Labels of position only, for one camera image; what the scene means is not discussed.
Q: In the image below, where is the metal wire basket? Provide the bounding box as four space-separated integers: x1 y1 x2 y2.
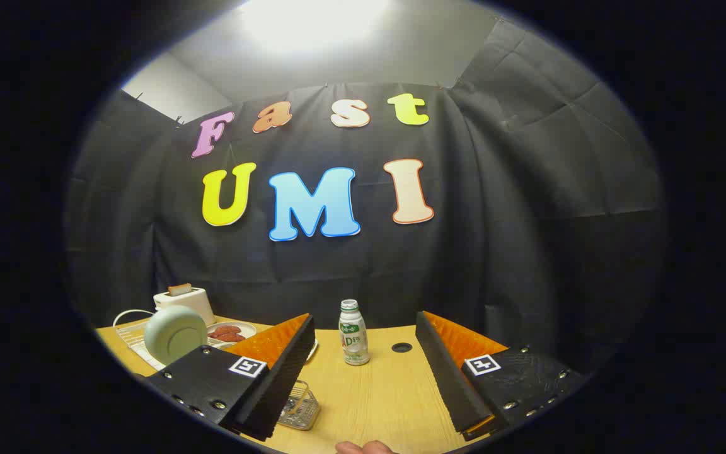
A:
277 380 321 431

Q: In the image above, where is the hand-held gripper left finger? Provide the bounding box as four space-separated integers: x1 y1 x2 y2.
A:
146 313 316 442

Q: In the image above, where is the white toaster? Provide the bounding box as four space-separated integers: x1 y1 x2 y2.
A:
153 287 216 325

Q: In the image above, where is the black backdrop cloth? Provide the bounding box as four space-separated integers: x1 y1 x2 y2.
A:
64 16 666 379

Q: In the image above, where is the beige round plate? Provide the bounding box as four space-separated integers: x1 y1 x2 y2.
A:
207 321 257 346

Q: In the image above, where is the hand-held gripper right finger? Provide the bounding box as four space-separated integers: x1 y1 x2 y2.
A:
415 310 591 442

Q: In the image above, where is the white drink bottle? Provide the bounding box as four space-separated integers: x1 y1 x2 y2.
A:
338 299 371 366

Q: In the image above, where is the white wire dish rack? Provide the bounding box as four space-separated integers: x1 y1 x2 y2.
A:
113 309 168 371

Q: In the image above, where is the pale green plate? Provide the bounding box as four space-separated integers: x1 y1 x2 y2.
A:
144 305 209 366

